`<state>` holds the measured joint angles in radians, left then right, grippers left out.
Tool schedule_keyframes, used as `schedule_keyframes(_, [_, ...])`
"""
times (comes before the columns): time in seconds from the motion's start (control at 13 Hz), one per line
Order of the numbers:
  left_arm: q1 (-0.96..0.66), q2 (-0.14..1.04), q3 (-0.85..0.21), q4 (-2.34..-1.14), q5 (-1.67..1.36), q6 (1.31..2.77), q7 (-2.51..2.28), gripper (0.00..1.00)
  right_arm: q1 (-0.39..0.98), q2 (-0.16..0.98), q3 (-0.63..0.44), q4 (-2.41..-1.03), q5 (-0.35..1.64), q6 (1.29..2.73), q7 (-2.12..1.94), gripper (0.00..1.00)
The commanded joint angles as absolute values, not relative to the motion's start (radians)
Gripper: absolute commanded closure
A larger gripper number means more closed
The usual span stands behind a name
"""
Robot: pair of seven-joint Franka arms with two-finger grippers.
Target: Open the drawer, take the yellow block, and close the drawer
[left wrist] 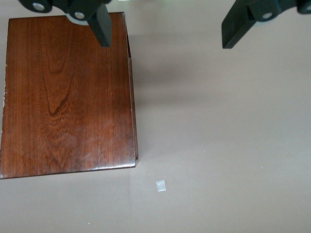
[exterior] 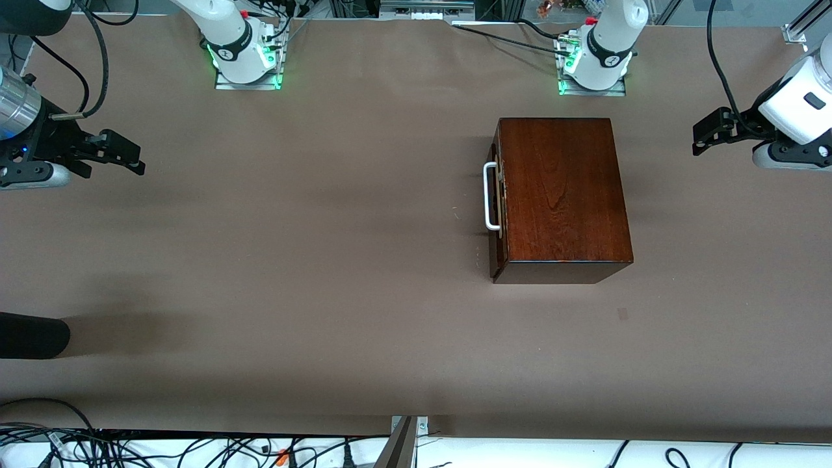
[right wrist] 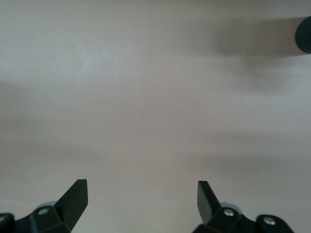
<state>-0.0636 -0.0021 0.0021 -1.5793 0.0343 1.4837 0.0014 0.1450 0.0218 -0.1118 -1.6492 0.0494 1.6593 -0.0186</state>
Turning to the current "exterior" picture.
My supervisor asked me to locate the wooden drawer with white handle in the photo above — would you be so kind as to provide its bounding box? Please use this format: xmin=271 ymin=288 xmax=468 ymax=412
xmin=483 ymin=130 xmax=503 ymax=277

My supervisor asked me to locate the long black table cable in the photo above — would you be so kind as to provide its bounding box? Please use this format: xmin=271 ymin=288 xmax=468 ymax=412
xmin=452 ymin=23 xmax=573 ymax=56

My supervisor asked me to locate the black ribbed cylinder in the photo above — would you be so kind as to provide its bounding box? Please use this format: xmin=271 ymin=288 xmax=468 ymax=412
xmin=0 ymin=312 xmax=71 ymax=359

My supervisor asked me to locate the dark brown wooden cabinet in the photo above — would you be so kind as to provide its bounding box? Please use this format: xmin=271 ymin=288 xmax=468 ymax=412
xmin=492 ymin=117 xmax=634 ymax=285

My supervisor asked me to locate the black tangled cable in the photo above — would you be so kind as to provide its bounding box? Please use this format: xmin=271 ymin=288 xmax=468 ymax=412
xmin=65 ymin=432 xmax=196 ymax=468
xmin=195 ymin=437 xmax=306 ymax=468

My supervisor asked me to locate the black looped cable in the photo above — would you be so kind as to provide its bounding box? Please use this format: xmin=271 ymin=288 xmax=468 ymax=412
xmin=0 ymin=398 xmax=98 ymax=437

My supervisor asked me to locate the black cable with plug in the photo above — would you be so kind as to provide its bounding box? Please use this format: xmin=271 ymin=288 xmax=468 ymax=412
xmin=305 ymin=437 xmax=391 ymax=468

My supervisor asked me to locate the dark aluminium profile post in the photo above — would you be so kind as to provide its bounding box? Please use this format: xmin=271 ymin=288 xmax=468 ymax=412
xmin=374 ymin=415 xmax=430 ymax=468

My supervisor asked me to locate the grey labelled cable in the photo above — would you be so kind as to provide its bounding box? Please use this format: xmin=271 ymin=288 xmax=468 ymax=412
xmin=0 ymin=422 xmax=69 ymax=468

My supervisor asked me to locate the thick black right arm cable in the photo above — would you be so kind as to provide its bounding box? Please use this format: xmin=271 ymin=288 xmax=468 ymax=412
xmin=51 ymin=0 xmax=110 ymax=122

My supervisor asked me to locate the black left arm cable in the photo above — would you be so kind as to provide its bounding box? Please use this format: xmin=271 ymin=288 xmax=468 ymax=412
xmin=707 ymin=0 xmax=745 ymax=121

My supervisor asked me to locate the white ledge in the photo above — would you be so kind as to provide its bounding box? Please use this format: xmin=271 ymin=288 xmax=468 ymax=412
xmin=0 ymin=430 xmax=832 ymax=468

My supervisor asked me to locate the short black table cable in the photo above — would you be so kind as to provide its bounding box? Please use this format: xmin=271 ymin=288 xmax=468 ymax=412
xmin=519 ymin=18 xmax=563 ymax=41

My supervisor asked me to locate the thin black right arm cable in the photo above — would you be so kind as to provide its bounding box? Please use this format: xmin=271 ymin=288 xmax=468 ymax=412
xmin=29 ymin=36 xmax=90 ymax=114

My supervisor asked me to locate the slanted aluminium profile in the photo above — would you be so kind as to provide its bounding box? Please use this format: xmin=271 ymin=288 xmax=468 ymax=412
xmin=783 ymin=0 xmax=832 ymax=45

